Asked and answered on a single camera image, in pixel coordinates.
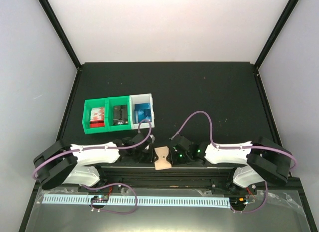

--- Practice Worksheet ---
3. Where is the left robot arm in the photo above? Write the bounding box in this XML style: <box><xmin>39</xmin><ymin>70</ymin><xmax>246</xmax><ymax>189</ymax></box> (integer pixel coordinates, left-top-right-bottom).
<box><xmin>32</xmin><ymin>133</ymin><xmax>155</xmax><ymax>192</ymax></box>

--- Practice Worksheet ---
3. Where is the tan leather card holder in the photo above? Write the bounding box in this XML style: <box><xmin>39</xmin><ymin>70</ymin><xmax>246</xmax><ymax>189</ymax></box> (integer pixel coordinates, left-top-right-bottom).
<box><xmin>154</xmin><ymin>146</ymin><xmax>172</xmax><ymax>171</ymax></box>

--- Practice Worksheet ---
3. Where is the red white card stack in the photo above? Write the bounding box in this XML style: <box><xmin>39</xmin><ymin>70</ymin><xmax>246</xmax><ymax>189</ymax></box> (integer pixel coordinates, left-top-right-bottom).
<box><xmin>89</xmin><ymin>107</ymin><xmax>105</xmax><ymax>128</ymax></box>

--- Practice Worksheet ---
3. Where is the black frame post right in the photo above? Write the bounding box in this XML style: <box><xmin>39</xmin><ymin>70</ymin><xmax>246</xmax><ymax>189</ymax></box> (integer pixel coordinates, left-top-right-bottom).
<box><xmin>254</xmin><ymin>0</ymin><xmax>299</xmax><ymax>69</ymax></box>

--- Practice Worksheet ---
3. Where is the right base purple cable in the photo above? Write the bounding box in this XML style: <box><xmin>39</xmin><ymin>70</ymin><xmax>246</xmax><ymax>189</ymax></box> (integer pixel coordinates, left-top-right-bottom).
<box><xmin>230</xmin><ymin>181</ymin><xmax>269</xmax><ymax>215</ymax></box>

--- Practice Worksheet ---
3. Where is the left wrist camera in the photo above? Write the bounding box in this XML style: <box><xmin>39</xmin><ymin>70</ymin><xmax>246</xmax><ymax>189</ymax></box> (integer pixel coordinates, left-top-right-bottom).
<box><xmin>150</xmin><ymin>134</ymin><xmax>155</xmax><ymax>143</ymax></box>

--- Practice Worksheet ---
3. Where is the black frame post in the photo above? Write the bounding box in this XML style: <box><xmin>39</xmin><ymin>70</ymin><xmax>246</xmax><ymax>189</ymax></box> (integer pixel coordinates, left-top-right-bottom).
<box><xmin>254</xmin><ymin>0</ymin><xmax>299</xmax><ymax>69</ymax></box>
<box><xmin>38</xmin><ymin>0</ymin><xmax>82</xmax><ymax>69</ymax></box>

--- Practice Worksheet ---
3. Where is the black frame post left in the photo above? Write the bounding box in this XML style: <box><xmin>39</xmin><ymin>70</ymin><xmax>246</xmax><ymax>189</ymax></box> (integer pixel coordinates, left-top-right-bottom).
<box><xmin>38</xmin><ymin>0</ymin><xmax>82</xmax><ymax>69</ymax></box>

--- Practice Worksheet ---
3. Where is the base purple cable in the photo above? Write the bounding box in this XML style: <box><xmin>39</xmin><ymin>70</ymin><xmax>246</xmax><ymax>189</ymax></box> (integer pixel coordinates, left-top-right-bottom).
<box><xmin>82</xmin><ymin>183</ymin><xmax>138</xmax><ymax>215</ymax></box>
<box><xmin>230</xmin><ymin>181</ymin><xmax>269</xmax><ymax>215</ymax></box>

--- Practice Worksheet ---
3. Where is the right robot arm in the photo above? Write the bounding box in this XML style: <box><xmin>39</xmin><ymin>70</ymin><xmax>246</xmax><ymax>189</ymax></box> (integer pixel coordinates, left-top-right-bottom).
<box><xmin>169</xmin><ymin>135</ymin><xmax>292</xmax><ymax>195</ymax></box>

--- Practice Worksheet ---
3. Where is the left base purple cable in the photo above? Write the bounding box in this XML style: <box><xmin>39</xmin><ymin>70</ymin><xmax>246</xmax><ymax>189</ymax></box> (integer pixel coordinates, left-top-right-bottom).
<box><xmin>82</xmin><ymin>183</ymin><xmax>138</xmax><ymax>215</ymax></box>

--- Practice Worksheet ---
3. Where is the blue card stack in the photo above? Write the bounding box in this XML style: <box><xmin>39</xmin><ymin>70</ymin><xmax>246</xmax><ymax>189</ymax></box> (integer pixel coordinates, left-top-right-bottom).
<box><xmin>134</xmin><ymin>103</ymin><xmax>152</xmax><ymax>124</ymax></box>

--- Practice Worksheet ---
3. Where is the green bin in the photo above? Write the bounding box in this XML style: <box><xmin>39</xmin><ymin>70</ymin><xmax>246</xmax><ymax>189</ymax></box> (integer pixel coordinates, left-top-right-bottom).
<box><xmin>82</xmin><ymin>98</ymin><xmax>109</xmax><ymax>135</ymax></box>
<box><xmin>106</xmin><ymin>96</ymin><xmax>131</xmax><ymax>132</ymax></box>

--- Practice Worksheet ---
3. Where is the green bin middle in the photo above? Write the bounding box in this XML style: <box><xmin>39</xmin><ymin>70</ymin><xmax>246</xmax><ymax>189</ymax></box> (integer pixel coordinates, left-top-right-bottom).
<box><xmin>106</xmin><ymin>96</ymin><xmax>131</xmax><ymax>132</ymax></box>

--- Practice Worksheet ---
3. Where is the green bin left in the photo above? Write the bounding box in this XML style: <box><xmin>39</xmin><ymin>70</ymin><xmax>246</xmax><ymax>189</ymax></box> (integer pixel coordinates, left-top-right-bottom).
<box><xmin>82</xmin><ymin>98</ymin><xmax>109</xmax><ymax>135</ymax></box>

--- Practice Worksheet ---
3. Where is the circuit board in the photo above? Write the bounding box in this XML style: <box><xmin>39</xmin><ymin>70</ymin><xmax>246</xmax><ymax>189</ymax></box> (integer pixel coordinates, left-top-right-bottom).
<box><xmin>229</xmin><ymin>197</ymin><xmax>255</xmax><ymax>206</ymax></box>
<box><xmin>91</xmin><ymin>195</ymin><xmax>109</xmax><ymax>204</ymax></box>

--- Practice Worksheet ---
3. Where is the right circuit board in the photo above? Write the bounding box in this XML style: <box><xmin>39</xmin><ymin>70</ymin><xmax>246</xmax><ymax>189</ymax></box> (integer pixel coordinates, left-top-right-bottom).
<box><xmin>229</xmin><ymin>197</ymin><xmax>255</xmax><ymax>206</ymax></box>

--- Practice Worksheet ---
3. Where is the white bin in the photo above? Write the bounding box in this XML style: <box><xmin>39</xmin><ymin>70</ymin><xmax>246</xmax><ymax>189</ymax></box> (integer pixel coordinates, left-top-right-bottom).
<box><xmin>129</xmin><ymin>93</ymin><xmax>155</xmax><ymax>130</ymax></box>

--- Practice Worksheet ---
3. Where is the black card stack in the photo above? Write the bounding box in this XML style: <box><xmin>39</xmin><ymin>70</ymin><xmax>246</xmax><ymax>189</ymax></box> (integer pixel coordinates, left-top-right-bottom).
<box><xmin>113</xmin><ymin>105</ymin><xmax>128</xmax><ymax>126</ymax></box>

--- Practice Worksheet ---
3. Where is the white slotted cable duct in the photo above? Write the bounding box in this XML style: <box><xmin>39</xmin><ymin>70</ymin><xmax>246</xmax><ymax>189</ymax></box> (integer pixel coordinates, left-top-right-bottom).
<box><xmin>42</xmin><ymin>194</ymin><xmax>230</xmax><ymax>209</ymax></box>

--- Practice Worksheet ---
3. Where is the left circuit board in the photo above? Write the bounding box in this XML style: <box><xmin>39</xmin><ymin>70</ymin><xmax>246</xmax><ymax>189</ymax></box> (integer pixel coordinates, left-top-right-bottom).
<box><xmin>91</xmin><ymin>195</ymin><xmax>109</xmax><ymax>204</ymax></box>

